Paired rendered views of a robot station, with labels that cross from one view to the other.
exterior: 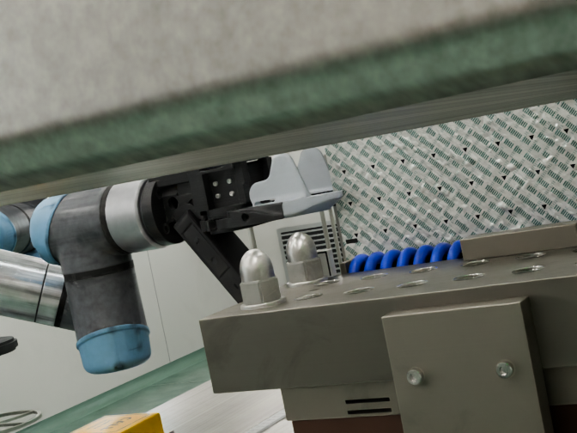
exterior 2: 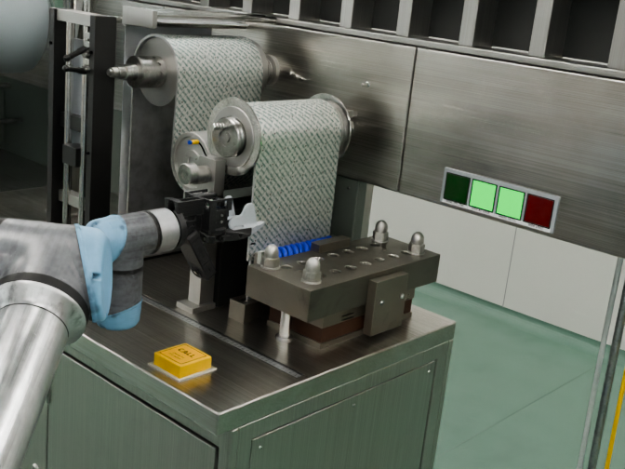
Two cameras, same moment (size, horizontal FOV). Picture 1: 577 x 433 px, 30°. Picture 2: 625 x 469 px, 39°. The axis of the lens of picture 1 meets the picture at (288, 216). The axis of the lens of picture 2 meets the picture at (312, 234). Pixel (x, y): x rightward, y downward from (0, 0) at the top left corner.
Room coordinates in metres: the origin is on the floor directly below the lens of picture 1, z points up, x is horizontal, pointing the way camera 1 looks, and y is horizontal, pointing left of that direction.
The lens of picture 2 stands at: (0.56, 1.51, 1.56)
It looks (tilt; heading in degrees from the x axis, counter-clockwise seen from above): 16 degrees down; 281
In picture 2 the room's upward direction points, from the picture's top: 6 degrees clockwise
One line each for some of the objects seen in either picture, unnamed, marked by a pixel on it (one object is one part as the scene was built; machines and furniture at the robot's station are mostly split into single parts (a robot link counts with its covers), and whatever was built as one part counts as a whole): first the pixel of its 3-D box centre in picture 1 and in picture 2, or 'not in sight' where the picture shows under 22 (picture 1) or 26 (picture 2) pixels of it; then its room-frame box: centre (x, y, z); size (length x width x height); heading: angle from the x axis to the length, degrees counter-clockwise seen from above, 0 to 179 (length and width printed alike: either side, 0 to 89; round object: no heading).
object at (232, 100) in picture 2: not in sight; (233, 136); (1.05, -0.07, 1.25); 0.15 x 0.01 x 0.15; 151
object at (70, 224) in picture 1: (88, 227); (121, 239); (1.14, 0.21, 1.11); 0.11 x 0.08 x 0.09; 60
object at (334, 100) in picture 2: not in sight; (324, 128); (0.92, -0.30, 1.25); 0.15 x 0.01 x 0.15; 151
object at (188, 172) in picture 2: not in sight; (188, 173); (1.11, -0.03, 1.18); 0.04 x 0.02 x 0.04; 151
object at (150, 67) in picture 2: not in sight; (145, 72); (1.27, -0.18, 1.34); 0.06 x 0.06 x 0.06; 61
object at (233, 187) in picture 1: (210, 193); (195, 220); (1.06, 0.07, 1.12); 0.12 x 0.08 x 0.09; 60
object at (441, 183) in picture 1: (451, 157); (293, 207); (0.93, -0.15, 1.11); 0.23 x 0.01 x 0.18; 61
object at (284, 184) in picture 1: (289, 184); (248, 218); (0.98, -0.01, 1.12); 0.09 x 0.03 x 0.06; 51
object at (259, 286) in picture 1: (258, 277); (312, 269); (0.85, 0.03, 1.05); 0.04 x 0.04 x 0.04
